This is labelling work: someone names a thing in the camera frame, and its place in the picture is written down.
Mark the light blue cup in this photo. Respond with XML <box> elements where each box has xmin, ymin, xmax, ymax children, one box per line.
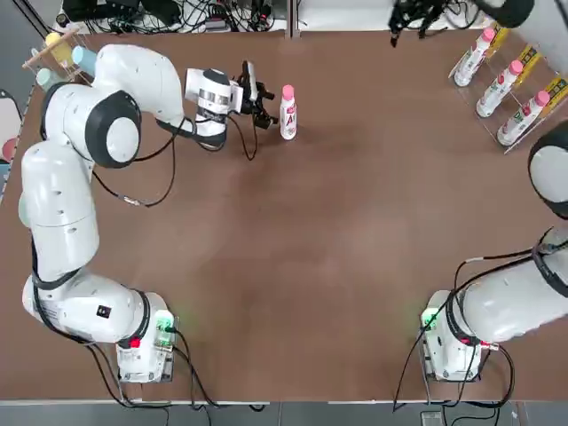
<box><xmin>70</xmin><ymin>45</ymin><xmax>99</xmax><ymax>75</ymax></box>

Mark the black right base cable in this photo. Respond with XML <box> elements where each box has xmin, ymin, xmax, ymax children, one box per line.
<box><xmin>392</xmin><ymin>327</ymin><xmax>518</xmax><ymax>412</ymax></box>

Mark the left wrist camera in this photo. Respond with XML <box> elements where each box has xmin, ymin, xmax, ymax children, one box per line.
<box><xmin>241</xmin><ymin>60</ymin><xmax>257</xmax><ymax>105</ymax></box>

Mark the capped white drink bottle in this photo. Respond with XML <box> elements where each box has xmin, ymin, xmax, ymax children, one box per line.
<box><xmin>476</xmin><ymin>59</ymin><xmax>525</xmax><ymax>119</ymax></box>
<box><xmin>453</xmin><ymin>27</ymin><xmax>497</xmax><ymax>88</ymax></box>
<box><xmin>496</xmin><ymin>91</ymin><xmax>551</xmax><ymax>147</ymax></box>

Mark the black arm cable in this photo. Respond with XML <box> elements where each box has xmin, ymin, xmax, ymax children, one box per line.
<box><xmin>91</xmin><ymin>106</ymin><xmax>276</xmax><ymax>209</ymax></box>
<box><xmin>452</xmin><ymin>228</ymin><xmax>568</xmax><ymax>312</ymax></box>

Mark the pale green cup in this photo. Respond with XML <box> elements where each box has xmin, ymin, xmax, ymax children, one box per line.
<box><xmin>35</xmin><ymin>67</ymin><xmax>67</xmax><ymax>93</ymax></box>

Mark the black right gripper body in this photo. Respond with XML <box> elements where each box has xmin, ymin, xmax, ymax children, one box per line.
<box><xmin>396</xmin><ymin>0</ymin><xmax>446</xmax><ymax>19</ymax></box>

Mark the clear acrylic shelf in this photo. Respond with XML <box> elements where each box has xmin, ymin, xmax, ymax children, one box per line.
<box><xmin>447</xmin><ymin>25</ymin><xmax>568</xmax><ymax>155</ymax></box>

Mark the black left base cable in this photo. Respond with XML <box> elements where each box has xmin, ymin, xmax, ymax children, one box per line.
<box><xmin>83</xmin><ymin>326</ymin><xmax>272</xmax><ymax>412</ymax></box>

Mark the yellow cup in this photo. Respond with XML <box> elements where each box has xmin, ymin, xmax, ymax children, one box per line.
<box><xmin>44</xmin><ymin>31</ymin><xmax>75</xmax><ymax>64</ymax></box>

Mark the black base cable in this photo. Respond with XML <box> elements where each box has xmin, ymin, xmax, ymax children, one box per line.
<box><xmin>392</xmin><ymin>327</ymin><xmax>518</xmax><ymax>412</ymax></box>
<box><xmin>83</xmin><ymin>326</ymin><xmax>272</xmax><ymax>412</ymax></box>

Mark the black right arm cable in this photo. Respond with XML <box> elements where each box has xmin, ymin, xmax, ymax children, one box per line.
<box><xmin>452</xmin><ymin>228</ymin><xmax>568</xmax><ymax>312</ymax></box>

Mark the aluminium frame post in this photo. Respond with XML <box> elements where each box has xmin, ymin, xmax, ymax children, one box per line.
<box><xmin>287</xmin><ymin>0</ymin><xmax>301</xmax><ymax>40</ymax></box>

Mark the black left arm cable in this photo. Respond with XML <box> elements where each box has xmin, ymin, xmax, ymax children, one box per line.
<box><xmin>91</xmin><ymin>106</ymin><xmax>276</xmax><ymax>209</ymax></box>

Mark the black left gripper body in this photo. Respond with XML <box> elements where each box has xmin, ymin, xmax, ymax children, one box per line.
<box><xmin>241</xmin><ymin>82</ymin><xmax>264</xmax><ymax>118</ymax></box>

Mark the pink wire cup rack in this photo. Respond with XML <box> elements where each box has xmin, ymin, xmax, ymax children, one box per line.
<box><xmin>21</xmin><ymin>25</ymin><xmax>97</xmax><ymax>86</ymax></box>

